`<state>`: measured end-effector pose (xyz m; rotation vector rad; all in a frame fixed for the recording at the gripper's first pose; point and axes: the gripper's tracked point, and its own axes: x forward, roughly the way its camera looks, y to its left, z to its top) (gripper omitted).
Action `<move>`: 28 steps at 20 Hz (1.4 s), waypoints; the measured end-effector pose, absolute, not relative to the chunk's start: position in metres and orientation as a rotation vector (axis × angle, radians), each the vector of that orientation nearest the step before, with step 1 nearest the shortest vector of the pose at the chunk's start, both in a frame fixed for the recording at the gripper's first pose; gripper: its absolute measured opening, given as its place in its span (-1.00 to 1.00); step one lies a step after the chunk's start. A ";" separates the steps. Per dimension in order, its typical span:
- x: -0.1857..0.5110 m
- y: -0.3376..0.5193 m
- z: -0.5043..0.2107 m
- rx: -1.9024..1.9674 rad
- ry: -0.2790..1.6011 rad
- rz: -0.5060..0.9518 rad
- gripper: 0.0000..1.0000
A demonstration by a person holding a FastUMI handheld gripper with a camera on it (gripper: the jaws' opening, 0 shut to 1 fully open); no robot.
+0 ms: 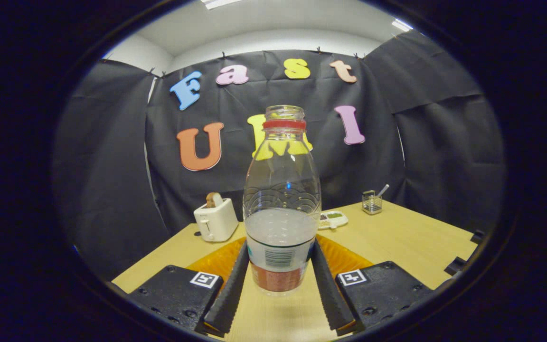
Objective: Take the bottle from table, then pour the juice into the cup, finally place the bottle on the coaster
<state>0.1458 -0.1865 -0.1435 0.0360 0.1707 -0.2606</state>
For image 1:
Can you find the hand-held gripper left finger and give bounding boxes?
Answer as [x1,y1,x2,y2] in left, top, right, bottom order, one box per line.
[126,237,250,335]

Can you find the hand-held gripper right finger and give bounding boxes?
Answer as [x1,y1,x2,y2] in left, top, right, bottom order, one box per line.
[311,236,435,333]

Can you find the clear juice bottle red label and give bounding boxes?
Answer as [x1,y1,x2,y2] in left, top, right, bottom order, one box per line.
[243,105,322,297]

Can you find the white toaster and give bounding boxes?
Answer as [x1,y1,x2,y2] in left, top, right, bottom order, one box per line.
[193,198,239,243]

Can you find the white tray with green food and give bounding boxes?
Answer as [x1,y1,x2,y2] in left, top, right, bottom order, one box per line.
[318,210,349,231]

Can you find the wooden table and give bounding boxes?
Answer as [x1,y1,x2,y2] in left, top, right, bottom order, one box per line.
[111,199,478,340]

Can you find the small metal mesh basket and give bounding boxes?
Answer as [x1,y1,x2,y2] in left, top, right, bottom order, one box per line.
[362,190,383,215]

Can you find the black backdrop cloth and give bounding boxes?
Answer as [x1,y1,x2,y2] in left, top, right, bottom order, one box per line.
[51,29,507,281]

